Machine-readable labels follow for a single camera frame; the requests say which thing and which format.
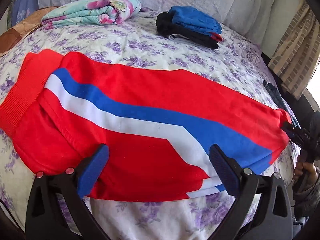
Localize person's right forearm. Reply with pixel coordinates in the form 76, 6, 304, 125
291, 172, 320, 220

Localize blue jeans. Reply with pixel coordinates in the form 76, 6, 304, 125
262, 80, 302, 130

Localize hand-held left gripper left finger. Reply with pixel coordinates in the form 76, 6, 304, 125
25, 144, 110, 240

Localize folded grey-white garment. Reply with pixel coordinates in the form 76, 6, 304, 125
168, 32, 190, 40

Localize person's right hand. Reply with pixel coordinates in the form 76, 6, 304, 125
294, 160, 318, 183

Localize purple floral bedspread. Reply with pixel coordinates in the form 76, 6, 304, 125
0, 10, 303, 240

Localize folded blue pants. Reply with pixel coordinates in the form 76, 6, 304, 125
168, 6, 222, 34

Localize red pants with blue-white stripe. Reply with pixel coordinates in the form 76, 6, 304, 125
0, 49, 292, 202

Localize tan and brown pillow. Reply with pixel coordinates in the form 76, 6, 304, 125
0, 6, 59, 57

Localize checked beige curtain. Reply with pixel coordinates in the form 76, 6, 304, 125
267, 0, 320, 99

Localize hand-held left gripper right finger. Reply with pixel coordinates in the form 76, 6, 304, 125
209, 144, 293, 240

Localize blue printed cloth cover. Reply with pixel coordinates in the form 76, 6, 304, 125
10, 0, 39, 28

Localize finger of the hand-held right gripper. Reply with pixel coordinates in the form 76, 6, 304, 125
281, 121, 302, 138

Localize folded floral quilt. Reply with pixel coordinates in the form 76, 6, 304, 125
41, 0, 142, 28

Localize folded black pants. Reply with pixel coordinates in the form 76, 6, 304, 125
155, 12, 219, 50

